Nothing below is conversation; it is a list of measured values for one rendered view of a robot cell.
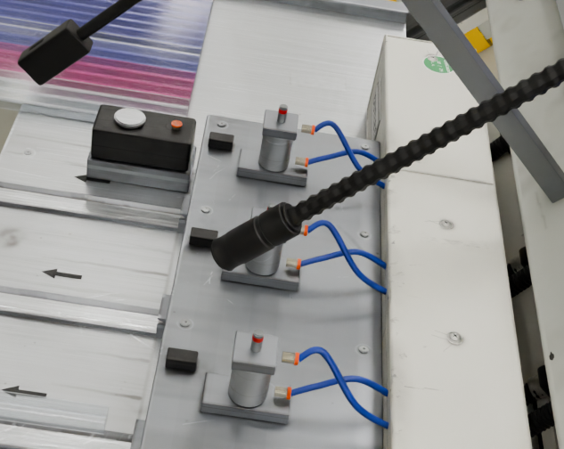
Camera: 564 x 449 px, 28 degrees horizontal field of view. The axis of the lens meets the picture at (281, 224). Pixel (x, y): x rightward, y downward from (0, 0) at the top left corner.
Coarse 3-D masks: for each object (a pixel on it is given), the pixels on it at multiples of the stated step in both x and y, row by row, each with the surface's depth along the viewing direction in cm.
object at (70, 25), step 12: (72, 24) 69; (48, 36) 70; (60, 36) 69; (72, 36) 69; (36, 48) 70; (48, 48) 70; (60, 48) 70; (72, 48) 69; (84, 48) 69; (24, 60) 70; (36, 60) 70; (48, 60) 70; (60, 60) 70; (72, 60) 70; (36, 72) 71; (48, 72) 71; (60, 72) 71
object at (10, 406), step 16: (0, 400) 65; (16, 400) 65; (32, 400) 65; (48, 400) 66; (64, 400) 66; (0, 416) 65; (16, 416) 65; (32, 416) 65; (48, 416) 65; (64, 416) 65; (80, 416) 65; (96, 416) 65; (96, 432) 65
